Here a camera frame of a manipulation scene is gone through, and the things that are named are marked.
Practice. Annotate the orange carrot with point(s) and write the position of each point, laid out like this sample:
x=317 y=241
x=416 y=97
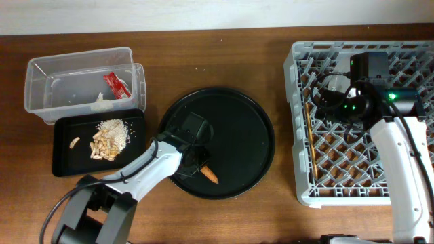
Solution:
x=209 y=174

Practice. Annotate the red snack wrapper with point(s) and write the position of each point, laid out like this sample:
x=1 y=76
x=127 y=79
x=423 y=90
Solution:
x=117 y=86

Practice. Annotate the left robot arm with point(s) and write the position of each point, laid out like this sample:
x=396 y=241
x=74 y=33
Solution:
x=102 y=210

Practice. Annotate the white tissue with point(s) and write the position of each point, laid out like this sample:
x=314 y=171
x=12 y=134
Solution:
x=101 y=104

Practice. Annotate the pile of peanut shells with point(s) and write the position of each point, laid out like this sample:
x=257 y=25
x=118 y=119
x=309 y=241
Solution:
x=103 y=146

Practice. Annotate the grey dishwasher rack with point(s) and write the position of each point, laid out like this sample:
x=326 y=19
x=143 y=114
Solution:
x=328 y=171

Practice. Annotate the pile of rice grains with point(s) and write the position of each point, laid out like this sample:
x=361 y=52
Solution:
x=116 y=132

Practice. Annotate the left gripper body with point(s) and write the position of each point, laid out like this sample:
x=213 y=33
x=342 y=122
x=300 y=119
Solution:
x=199 y=144

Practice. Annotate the clear plastic bin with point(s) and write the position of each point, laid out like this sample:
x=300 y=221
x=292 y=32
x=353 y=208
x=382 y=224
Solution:
x=66 y=85

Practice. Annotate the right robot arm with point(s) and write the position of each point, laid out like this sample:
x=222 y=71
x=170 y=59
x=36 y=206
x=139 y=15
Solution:
x=395 y=119

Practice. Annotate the round black tray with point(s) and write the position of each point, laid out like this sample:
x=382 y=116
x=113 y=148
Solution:
x=241 y=149

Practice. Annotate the black rectangular bin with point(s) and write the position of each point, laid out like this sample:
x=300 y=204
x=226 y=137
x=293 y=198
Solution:
x=73 y=135

